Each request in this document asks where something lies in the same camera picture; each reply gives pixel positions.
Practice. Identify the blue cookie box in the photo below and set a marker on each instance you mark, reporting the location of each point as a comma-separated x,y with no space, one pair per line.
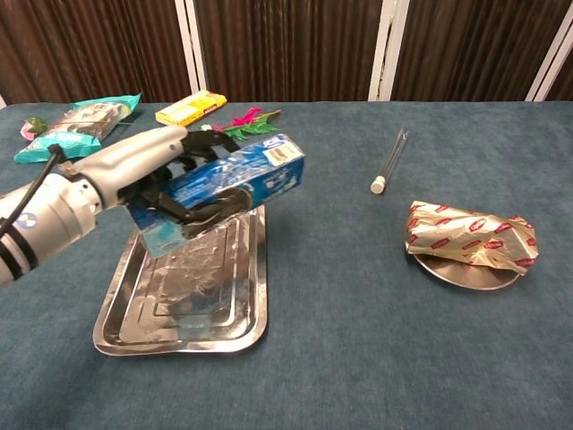
250,174

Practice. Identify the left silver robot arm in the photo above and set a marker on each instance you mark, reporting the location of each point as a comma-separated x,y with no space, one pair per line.
49,224

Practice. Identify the green white tape roll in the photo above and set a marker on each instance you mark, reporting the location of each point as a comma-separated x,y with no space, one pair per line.
206,127

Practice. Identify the teal snack bag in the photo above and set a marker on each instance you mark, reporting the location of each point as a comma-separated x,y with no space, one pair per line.
94,116

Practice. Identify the gold red snack packet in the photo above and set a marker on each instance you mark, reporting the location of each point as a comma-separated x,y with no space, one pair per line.
465,233

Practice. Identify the rectangular stainless steel tray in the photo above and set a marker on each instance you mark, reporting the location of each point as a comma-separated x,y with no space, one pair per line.
201,313

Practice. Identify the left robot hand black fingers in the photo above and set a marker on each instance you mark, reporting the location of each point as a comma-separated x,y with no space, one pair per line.
130,161

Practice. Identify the glass test tube white cap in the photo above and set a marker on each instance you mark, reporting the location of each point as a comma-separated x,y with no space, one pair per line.
378,184

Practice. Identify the brown pleated screen panel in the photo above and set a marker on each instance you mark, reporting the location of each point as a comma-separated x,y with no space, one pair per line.
470,45
291,45
89,45

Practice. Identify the yellow flat box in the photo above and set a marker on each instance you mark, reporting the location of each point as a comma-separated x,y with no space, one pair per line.
188,109

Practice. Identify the round stainless steel plate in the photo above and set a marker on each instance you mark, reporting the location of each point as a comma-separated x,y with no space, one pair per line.
461,275

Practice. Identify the white screen frame post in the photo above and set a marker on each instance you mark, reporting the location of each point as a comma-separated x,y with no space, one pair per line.
387,45
190,45
550,58

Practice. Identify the artificial pink rose thin stem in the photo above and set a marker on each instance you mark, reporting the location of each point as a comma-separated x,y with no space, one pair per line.
31,127

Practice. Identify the artificial pink flower green leaves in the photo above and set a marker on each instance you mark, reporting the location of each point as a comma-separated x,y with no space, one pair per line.
250,127

